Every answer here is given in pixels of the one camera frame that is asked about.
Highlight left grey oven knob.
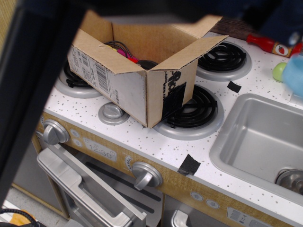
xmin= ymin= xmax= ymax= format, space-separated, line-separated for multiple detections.
xmin=43 ymin=119 xmax=70 ymax=146

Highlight black cable on floor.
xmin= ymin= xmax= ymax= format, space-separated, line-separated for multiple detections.
xmin=0 ymin=207 xmax=41 ymax=227

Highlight right grey oven knob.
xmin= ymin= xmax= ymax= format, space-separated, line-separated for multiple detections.
xmin=132 ymin=161 xmax=163 ymax=191

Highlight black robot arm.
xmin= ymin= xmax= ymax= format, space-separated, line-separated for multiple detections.
xmin=0 ymin=0 xmax=303 ymax=201

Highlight colourful cables in box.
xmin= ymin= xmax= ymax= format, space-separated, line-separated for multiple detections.
xmin=104 ymin=40 xmax=159 ymax=70

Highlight rear left black burner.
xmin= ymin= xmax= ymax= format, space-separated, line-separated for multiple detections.
xmin=54 ymin=60 xmax=102 ymax=99

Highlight front right black burner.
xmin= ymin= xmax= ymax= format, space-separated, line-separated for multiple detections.
xmin=154 ymin=85 xmax=224 ymax=140

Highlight grey cabinet door handle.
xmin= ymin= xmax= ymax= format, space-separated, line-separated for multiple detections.
xmin=170 ymin=210 xmax=188 ymax=227

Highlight small grey round stove cap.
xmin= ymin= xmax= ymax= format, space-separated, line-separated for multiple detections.
xmin=98 ymin=102 xmax=130 ymax=125

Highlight black tape piece front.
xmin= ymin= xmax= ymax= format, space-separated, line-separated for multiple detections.
xmin=178 ymin=154 xmax=201 ymax=176

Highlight grey oven knob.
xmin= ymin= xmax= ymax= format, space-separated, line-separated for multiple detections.
xmin=43 ymin=119 xmax=70 ymax=146
xmin=132 ymin=161 xmax=163 ymax=191

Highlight red toy ketchup bottle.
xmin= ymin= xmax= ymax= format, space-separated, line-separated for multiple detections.
xmin=246 ymin=35 xmax=303 ymax=57

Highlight open brown cardboard box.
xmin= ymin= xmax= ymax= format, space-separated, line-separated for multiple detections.
xmin=67 ymin=11 xmax=225 ymax=128

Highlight silver pot in sink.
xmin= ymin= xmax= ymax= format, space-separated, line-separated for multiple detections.
xmin=275 ymin=169 xmax=303 ymax=195

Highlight green toy pear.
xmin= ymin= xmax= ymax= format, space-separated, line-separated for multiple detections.
xmin=272 ymin=62 xmax=287 ymax=82

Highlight black tape piece rear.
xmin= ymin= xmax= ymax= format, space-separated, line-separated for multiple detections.
xmin=227 ymin=81 xmax=242 ymax=93

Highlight orange object on floor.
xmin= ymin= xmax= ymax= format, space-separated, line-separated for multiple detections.
xmin=9 ymin=213 xmax=35 ymax=226

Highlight rear right black burner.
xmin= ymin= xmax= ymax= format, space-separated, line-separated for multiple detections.
xmin=196 ymin=41 xmax=252 ymax=82

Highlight light blue plastic bowl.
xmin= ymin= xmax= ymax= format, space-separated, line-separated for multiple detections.
xmin=282 ymin=54 xmax=303 ymax=97

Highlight black tape piece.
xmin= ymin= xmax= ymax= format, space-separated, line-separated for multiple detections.
xmin=178 ymin=154 xmax=201 ymax=176
xmin=227 ymin=81 xmax=242 ymax=93

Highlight grey metal sink basin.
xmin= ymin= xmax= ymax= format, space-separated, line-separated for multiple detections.
xmin=210 ymin=94 xmax=303 ymax=201

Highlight black burner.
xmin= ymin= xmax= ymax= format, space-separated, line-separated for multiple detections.
xmin=154 ymin=85 xmax=224 ymax=140
xmin=196 ymin=41 xmax=252 ymax=82
xmin=54 ymin=60 xmax=102 ymax=99

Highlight grey oven door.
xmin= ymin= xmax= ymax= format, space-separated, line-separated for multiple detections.
xmin=37 ymin=145 xmax=163 ymax=227

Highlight grey digital clock panel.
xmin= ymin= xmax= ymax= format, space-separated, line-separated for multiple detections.
xmin=83 ymin=137 xmax=117 ymax=162

